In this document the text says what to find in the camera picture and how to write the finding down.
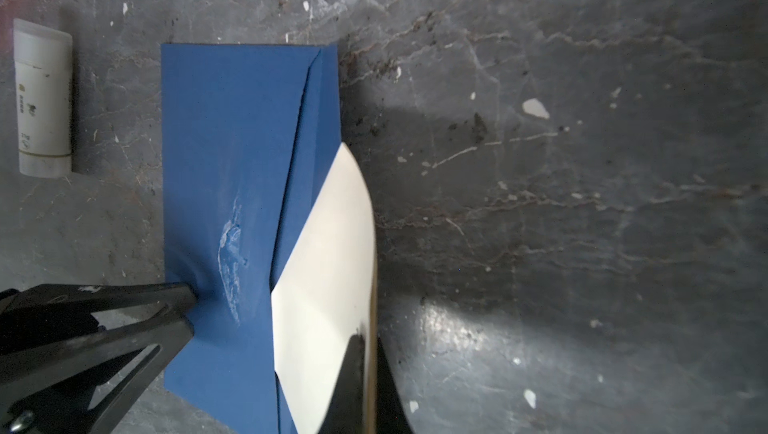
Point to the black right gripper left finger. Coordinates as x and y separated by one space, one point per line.
75 358

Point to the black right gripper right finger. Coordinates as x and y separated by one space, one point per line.
365 398

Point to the beige letter paper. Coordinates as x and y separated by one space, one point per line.
326 293

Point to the blue envelope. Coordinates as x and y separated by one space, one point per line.
249 133

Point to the white glue stick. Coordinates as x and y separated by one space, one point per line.
43 61

